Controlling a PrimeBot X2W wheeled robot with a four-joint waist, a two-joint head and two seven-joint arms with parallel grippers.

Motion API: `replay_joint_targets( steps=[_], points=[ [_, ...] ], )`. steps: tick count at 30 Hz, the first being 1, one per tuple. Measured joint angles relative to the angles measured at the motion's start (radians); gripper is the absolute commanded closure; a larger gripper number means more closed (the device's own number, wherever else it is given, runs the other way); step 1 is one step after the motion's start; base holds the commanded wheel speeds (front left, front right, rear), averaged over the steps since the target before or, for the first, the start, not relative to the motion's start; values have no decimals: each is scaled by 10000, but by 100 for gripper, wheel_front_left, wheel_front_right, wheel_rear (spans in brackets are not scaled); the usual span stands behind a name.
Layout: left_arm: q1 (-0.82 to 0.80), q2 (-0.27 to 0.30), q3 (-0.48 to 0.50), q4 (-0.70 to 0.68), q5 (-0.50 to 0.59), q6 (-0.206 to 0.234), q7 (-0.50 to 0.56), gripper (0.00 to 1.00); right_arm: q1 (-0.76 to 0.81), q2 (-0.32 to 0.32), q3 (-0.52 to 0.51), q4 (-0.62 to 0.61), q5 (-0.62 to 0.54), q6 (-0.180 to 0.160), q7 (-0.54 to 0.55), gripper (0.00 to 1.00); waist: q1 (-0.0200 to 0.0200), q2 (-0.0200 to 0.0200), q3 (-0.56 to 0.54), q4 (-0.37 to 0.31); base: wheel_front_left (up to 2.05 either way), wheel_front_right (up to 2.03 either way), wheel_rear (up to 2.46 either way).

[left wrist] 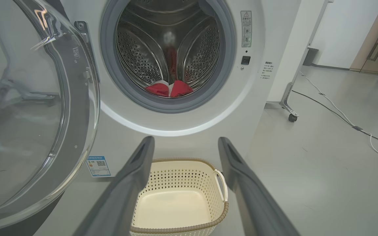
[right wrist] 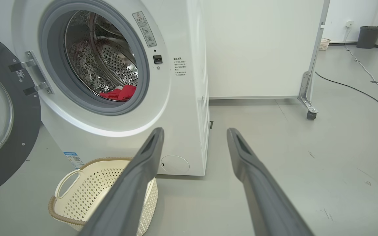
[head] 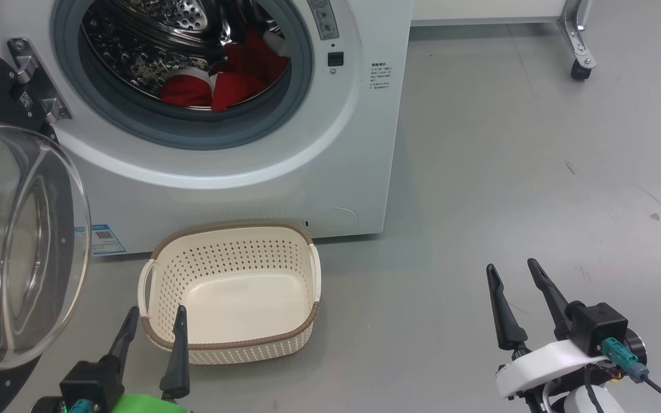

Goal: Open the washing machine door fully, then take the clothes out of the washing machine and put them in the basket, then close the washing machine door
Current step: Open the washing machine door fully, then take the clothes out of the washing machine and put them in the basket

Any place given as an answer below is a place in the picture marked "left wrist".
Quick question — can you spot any light wooden room door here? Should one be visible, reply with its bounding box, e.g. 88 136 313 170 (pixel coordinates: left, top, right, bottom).
350 0 378 74

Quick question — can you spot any white floor cable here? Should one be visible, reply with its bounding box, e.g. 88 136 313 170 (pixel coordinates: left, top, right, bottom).
300 71 378 166

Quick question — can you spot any black floor cable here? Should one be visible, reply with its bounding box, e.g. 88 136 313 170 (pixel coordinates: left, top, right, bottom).
291 90 378 151

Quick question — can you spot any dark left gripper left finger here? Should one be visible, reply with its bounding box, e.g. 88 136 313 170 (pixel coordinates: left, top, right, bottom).
73 136 156 236

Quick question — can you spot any white front-load washing machine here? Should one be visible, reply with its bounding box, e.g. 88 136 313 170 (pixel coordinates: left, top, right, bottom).
33 0 303 236

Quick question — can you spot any cream laundry basket brown rim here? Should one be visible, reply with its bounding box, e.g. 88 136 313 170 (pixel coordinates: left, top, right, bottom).
130 158 229 236

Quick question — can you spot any grey warning triangle sticker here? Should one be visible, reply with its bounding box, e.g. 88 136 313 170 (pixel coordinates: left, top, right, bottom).
241 11 252 48

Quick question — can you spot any white partition with metal leg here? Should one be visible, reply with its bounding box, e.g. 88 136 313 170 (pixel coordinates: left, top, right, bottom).
266 0 334 123

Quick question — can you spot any black text notice sticker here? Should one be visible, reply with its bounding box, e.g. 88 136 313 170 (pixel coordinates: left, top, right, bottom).
261 61 275 80

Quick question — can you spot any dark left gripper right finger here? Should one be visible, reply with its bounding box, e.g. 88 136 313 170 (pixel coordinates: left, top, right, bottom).
218 137 301 236

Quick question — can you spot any transparent washing machine door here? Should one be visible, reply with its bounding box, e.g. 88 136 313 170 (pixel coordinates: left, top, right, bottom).
0 0 101 234

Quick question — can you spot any blue energy label sticker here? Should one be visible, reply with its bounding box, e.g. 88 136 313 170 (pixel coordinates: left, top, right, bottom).
86 156 112 178

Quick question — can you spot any red and white garment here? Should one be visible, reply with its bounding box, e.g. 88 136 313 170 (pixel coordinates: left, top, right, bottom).
145 80 194 98

